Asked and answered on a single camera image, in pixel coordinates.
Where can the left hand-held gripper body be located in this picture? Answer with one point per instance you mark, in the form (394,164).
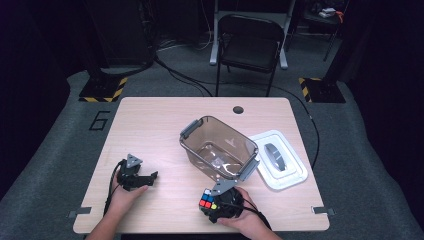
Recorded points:
(129,174)

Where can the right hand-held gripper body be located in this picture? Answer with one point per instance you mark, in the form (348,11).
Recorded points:
(230,205)

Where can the multicoloured puzzle cube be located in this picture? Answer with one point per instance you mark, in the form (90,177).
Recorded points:
(206,201)

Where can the brown translucent storage box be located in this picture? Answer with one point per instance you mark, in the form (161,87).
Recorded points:
(216,146)

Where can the person's right hand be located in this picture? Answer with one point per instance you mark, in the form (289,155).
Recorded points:
(250,220)

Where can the person's left hand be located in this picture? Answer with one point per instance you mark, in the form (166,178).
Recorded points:
(122,199)

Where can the black stand base striped tape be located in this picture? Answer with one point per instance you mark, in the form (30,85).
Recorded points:
(101,89)
(325,90)

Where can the dark equipment cabinet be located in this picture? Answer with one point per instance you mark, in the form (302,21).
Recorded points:
(123,33)

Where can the black folding chair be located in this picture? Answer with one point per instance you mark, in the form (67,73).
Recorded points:
(248,50)

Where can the dark side table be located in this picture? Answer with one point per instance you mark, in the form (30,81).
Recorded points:
(316,23)

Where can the white device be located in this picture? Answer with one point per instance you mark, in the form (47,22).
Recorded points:
(328,12)

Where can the grey table bracket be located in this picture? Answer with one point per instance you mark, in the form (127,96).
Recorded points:
(80,212)
(323,210)

